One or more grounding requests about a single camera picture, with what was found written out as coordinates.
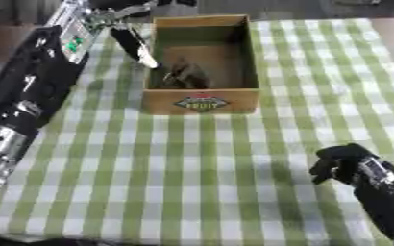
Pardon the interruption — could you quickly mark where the tan cardboard box green inside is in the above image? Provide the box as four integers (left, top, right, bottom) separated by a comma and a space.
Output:
139, 13, 263, 116

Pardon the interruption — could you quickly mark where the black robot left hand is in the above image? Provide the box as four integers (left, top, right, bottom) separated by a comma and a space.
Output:
110, 24, 162, 70

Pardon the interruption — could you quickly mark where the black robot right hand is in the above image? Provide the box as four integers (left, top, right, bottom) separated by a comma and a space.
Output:
308, 142, 394, 242

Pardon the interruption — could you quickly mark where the dark brown toy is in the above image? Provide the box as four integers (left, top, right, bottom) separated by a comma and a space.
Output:
160, 57, 212, 90

